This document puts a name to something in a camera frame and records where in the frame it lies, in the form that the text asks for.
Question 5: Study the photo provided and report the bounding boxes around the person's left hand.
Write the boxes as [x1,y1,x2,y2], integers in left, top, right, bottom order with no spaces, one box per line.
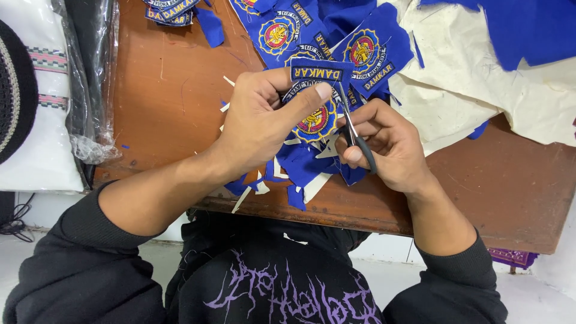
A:
[213,67,334,182]

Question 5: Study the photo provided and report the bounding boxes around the large blue cloth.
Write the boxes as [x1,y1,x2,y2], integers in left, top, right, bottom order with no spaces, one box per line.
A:
[418,0,576,72]

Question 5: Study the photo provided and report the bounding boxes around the black knitted cap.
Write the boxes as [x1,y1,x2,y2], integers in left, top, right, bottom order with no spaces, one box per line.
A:
[0,20,39,165]

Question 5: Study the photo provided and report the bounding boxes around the black handled scissors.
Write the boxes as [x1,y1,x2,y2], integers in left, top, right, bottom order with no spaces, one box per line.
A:
[337,83,379,175]

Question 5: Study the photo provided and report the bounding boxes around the purple patterned cloth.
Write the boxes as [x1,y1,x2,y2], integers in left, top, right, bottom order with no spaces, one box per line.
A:
[488,247,539,271]

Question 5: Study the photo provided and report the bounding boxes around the blue fabric sheet with emblems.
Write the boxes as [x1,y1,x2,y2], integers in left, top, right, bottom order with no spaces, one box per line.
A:
[229,0,336,69]

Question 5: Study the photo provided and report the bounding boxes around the blue embroidered emblem patch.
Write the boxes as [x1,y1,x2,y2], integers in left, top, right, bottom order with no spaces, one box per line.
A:
[332,3,415,99]
[281,57,357,145]

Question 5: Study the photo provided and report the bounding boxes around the black garment in plastic bag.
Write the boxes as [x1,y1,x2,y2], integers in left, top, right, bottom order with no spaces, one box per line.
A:
[51,0,123,165]

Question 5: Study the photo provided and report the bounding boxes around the black sweatshirt with purple print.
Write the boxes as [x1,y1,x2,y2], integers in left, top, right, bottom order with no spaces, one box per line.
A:
[2,180,509,324]

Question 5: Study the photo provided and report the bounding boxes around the pile of blue fabric offcuts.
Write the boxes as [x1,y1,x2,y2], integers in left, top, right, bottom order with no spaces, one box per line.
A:
[219,76,376,214]

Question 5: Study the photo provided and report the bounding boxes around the cream backing cloth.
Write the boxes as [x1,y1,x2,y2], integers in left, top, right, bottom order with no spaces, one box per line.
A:
[377,0,576,157]

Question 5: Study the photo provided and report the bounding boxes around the small blue fabric scrap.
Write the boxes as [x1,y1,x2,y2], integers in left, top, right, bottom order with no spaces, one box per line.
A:
[467,120,490,140]

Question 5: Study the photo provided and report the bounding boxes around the person's right hand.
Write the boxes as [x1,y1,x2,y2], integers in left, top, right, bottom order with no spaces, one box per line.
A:
[335,98,434,195]

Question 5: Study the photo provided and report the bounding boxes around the stack of blue name patches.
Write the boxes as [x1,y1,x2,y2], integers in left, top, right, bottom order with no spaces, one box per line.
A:
[142,0,201,28]

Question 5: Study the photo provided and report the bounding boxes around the white folded garment in plastic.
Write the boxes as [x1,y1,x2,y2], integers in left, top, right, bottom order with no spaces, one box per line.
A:
[0,0,87,193]

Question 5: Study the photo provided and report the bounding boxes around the black cable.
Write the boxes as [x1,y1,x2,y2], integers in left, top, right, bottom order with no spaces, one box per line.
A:
[0,193,37,244]

